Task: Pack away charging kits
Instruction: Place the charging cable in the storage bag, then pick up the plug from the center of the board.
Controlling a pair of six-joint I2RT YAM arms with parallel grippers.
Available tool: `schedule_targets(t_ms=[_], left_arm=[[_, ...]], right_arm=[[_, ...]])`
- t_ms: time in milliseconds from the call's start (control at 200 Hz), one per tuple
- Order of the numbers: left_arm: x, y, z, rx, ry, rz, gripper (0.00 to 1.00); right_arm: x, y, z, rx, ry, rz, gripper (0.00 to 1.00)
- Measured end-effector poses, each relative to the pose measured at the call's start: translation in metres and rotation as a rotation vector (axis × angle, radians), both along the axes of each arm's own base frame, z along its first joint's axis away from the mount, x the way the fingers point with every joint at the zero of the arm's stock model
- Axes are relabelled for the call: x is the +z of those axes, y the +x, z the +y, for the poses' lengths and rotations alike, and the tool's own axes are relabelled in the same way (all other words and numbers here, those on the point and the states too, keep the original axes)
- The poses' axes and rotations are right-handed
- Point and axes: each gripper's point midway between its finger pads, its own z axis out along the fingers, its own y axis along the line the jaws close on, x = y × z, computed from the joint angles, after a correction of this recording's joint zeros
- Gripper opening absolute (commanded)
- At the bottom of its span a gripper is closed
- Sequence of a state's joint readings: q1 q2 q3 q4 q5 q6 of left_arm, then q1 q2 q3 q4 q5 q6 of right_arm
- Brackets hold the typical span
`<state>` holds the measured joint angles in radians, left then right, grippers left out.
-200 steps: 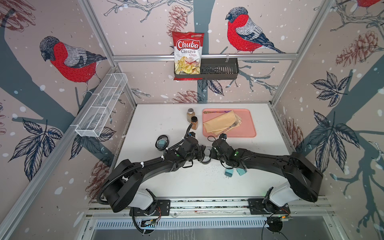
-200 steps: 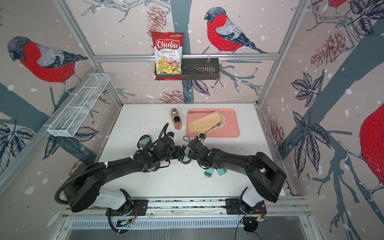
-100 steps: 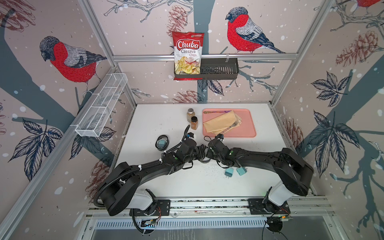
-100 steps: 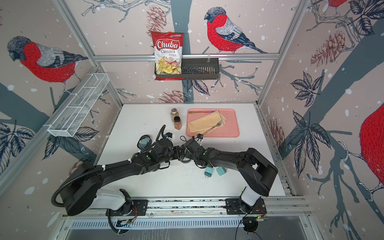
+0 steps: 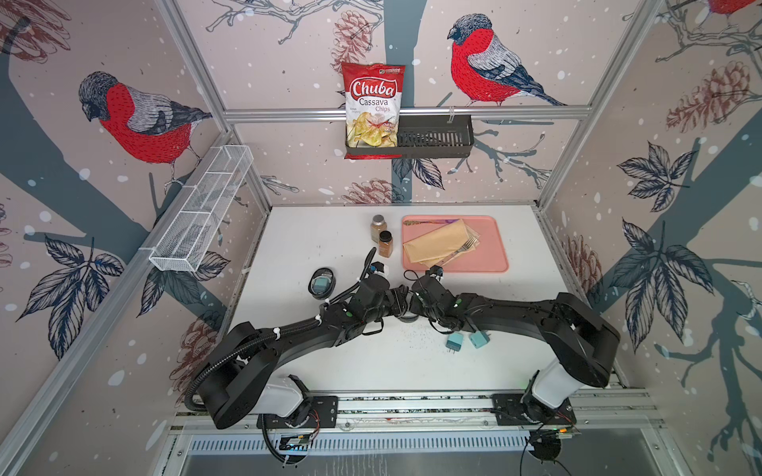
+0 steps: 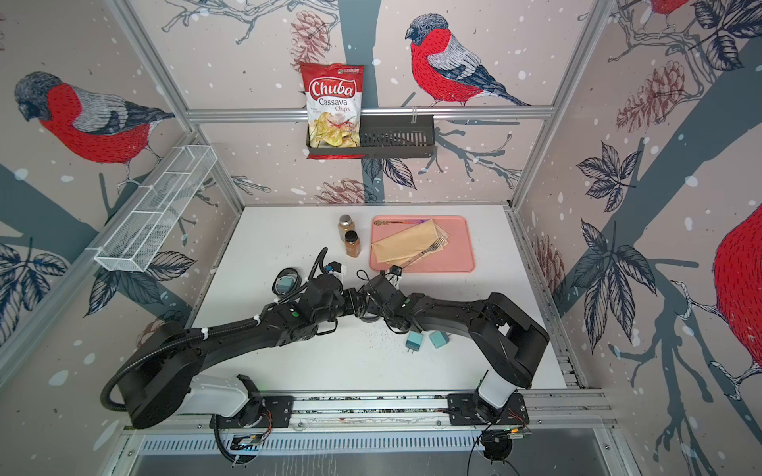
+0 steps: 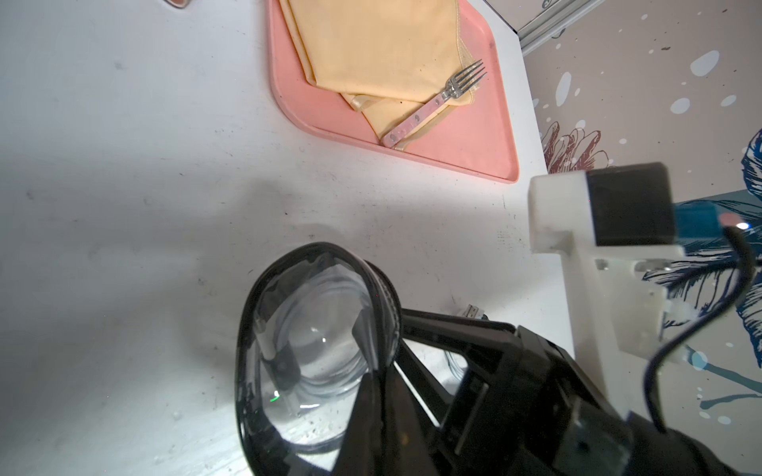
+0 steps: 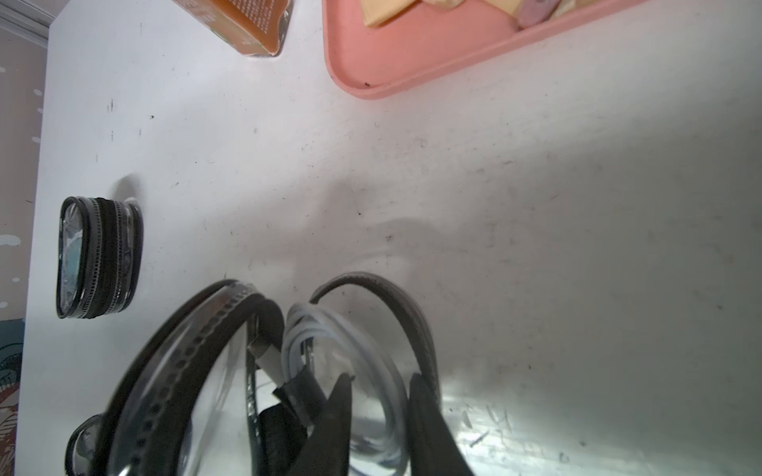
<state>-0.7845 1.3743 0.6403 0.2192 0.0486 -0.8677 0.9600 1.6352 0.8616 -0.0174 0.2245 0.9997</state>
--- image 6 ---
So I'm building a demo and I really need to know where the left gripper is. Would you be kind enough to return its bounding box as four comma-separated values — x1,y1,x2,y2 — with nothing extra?
312,288,368,327

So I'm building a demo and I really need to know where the clear pouch black zipper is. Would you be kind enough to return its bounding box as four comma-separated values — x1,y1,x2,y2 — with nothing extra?
271,268,302,298

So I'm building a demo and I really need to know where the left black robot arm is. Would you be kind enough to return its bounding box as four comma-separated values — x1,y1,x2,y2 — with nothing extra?
99,274,364,428

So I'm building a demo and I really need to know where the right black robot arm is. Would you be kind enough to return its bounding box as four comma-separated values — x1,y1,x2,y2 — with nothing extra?
358,275,550,389

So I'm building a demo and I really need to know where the teal charger plug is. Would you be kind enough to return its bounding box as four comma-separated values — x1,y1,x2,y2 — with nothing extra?
429,331,450,349
405,331,424,352

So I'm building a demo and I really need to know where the orange pepper spice jar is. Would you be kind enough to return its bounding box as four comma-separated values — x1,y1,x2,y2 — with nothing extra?
344,230,361,258

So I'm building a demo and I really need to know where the yellow folded napkin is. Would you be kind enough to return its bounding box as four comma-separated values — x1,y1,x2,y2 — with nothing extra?
371,219,450,266

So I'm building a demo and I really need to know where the shichimi spice jar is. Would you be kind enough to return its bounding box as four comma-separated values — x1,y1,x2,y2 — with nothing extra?
337,214,355,241

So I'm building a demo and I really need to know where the pink tray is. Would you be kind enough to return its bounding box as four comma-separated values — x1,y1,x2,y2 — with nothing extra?
370,215,475,274

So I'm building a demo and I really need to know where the Chuba cassava chips bag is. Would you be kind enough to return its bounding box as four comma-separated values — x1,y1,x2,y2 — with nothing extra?
300,63,365,152

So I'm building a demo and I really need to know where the pink handled spoon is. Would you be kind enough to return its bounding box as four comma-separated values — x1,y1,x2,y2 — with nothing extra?
373,219,428,226

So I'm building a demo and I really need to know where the pink handled fork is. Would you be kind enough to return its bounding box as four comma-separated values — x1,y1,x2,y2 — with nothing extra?
400,237,448,269

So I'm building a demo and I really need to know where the black wall basket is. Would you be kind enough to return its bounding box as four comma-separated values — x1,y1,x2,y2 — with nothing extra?
307,115,436,160

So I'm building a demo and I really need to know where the aluminium frame rail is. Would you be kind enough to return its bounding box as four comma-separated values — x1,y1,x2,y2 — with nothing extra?
186,105,556,124

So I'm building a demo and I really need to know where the white wire mesh shelf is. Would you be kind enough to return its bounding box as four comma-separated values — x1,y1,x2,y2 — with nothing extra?
94,145,217,272

